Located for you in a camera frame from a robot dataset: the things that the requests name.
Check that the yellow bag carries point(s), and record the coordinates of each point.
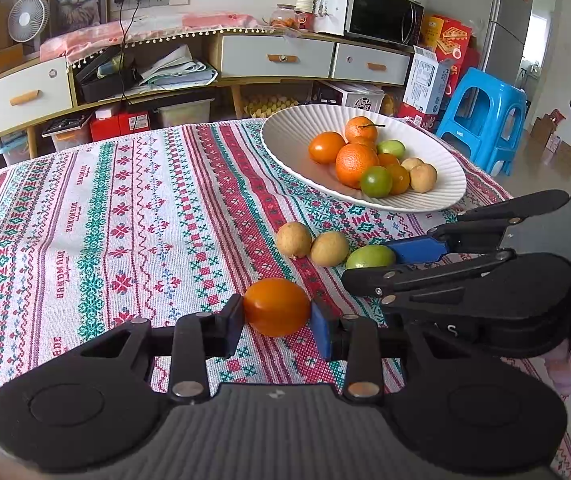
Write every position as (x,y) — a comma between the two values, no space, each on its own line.
(390,104)

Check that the large dimpled orange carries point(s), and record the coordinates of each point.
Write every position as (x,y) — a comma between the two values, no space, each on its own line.
(354,165)

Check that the white desk fan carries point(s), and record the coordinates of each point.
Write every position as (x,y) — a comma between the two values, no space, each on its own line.
(28,17)

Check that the red gift boxes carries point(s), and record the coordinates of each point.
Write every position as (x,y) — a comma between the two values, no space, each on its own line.
(445,35)

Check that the cardboard boxes on floor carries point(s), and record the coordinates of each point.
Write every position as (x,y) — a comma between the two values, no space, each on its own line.
(555,142)

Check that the black case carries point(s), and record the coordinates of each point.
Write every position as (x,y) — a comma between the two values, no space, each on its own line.
(105,77)

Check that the white drawer with lock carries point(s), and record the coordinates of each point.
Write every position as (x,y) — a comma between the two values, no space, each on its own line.
(370,77)

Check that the wide white drawer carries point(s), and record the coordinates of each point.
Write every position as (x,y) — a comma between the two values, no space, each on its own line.
(275,67)

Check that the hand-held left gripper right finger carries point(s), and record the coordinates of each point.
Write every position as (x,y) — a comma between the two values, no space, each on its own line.
(320,330)

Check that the stack of papers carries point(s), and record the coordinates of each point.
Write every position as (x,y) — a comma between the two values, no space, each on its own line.
(180,70)

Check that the green lime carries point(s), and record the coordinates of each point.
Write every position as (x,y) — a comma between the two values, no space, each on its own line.
(375,182)
(368,258)
(391,148)

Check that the pink fringed cloth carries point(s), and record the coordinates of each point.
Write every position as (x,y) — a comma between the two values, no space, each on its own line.
(175,22)

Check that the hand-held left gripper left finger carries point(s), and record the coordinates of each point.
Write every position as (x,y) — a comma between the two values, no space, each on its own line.
(233,327)

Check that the orange mandarin with stem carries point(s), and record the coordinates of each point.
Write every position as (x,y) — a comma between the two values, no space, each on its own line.
(360,130)

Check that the white and red carton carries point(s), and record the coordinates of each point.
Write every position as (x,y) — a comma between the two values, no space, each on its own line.
(428,80)

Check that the blue plastic stool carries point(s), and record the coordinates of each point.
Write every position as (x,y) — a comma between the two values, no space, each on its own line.
(485,110)

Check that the small cardboard box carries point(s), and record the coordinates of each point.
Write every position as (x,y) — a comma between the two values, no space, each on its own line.
(6,59)

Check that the red and white cup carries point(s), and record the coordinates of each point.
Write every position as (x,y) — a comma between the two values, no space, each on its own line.
(306,21)

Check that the clear bin with orange contents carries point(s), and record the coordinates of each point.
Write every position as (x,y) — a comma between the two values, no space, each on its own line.
(68,135)

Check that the smooth orange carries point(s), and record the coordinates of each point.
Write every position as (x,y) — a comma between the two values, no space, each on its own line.
(276,306)
(326,147)

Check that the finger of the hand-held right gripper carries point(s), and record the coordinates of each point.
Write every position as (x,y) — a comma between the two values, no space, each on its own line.
(415,280)
(415,250)

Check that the blue lid storage bin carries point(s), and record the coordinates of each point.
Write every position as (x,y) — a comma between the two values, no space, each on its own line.
(13,150)

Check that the red shoe box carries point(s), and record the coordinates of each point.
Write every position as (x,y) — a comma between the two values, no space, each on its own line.
(120,125)

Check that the grey refrigerator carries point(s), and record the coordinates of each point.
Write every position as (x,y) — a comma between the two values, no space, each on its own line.
(508,25)

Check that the white ribbed plate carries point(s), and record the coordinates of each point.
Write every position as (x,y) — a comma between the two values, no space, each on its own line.
(290,130)

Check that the yellow egg tray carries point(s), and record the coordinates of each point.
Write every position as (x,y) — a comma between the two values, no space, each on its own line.
(275,105)

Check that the glass jar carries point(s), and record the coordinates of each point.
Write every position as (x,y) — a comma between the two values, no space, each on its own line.
(284,17)

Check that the black microwave oven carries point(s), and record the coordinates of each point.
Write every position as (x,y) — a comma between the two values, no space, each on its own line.
(385,15)

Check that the red green patterned tablecloth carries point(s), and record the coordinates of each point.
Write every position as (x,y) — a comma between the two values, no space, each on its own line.
(115,220)

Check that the small orange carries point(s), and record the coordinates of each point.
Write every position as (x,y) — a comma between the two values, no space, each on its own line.
(400,180)
(388,159)

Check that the clear storage box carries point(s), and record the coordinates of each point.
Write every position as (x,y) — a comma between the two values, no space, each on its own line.
(185,112)

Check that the long wooden cabinet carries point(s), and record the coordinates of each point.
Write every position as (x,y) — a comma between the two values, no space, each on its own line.
(245,82)

